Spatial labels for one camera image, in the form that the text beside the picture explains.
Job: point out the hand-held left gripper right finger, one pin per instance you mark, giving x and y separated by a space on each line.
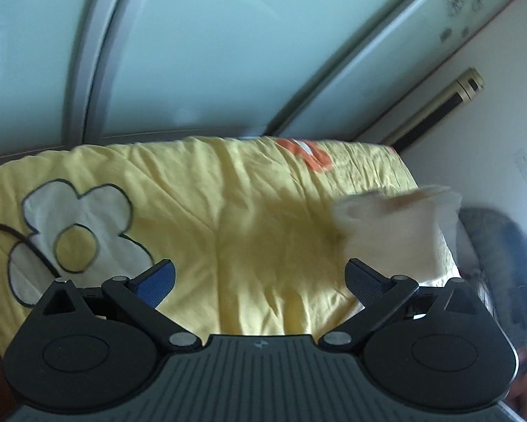
359 278

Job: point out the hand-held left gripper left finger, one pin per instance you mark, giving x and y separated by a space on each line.
160 282

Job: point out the white knit garment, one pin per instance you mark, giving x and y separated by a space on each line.
395 228

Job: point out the yellow flower print blanket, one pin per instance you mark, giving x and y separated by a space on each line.
228 211

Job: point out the dark grey headboard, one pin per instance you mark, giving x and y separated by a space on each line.
492 233

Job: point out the beige standing air conditioner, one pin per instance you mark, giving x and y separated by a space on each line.
444 101

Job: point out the sliding glass wardrobe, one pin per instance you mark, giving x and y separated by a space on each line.
202 44

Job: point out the flower stickers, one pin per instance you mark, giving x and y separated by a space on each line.
459 2

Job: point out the white wall switch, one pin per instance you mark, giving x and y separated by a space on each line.
523 163

